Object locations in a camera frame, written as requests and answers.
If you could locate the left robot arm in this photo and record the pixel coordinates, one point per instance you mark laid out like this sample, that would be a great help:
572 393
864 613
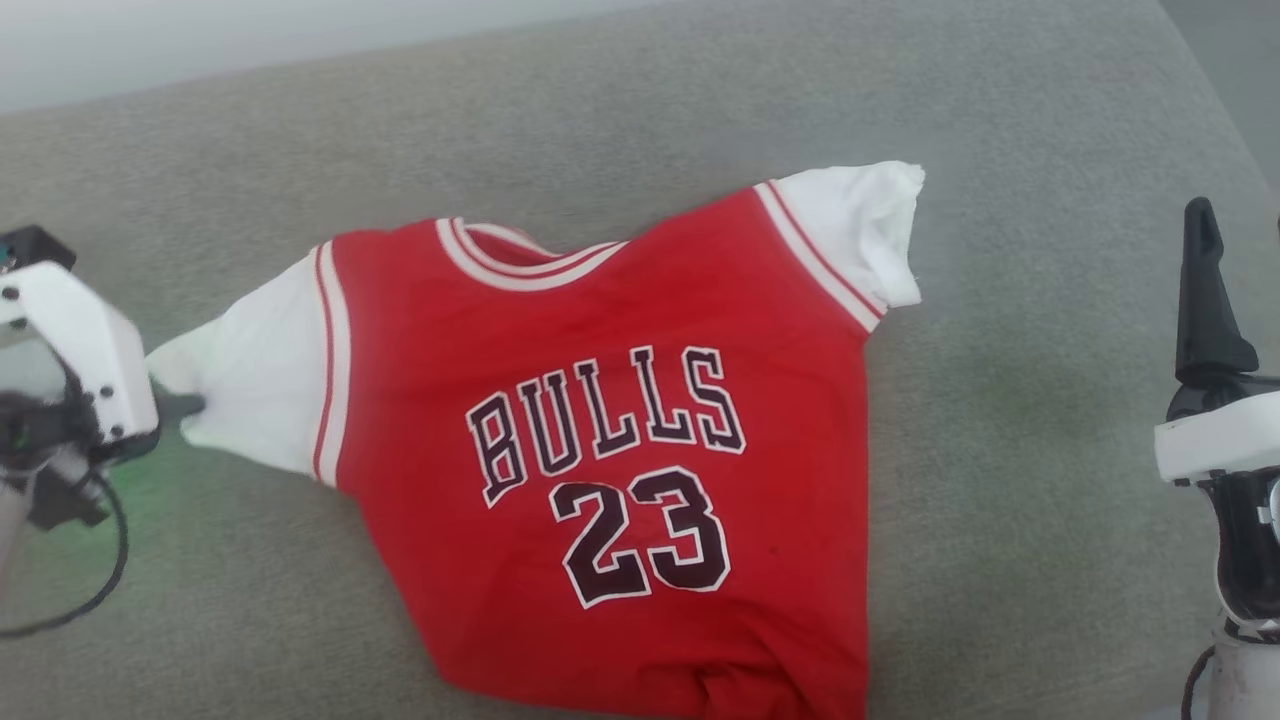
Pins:
30 450

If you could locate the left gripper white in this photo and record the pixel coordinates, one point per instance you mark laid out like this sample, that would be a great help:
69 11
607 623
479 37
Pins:
90 350

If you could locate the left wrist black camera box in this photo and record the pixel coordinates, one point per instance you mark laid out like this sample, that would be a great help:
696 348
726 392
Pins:
35 248

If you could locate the red white Bulls jersey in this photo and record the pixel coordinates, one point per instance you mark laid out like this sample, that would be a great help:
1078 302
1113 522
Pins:
600 400

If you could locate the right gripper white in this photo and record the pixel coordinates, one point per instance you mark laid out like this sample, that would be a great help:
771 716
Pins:
1220 430

